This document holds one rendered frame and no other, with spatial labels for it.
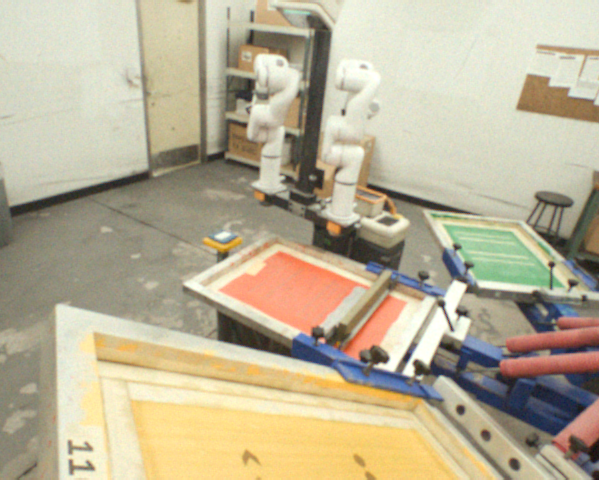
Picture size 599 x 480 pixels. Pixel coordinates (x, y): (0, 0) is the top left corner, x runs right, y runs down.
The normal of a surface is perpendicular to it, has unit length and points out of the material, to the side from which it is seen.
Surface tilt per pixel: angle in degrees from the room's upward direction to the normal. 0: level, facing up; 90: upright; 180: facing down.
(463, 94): 90
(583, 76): 87
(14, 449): 0
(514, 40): 90
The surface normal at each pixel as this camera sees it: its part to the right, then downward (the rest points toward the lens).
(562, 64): -0.54, 0.33
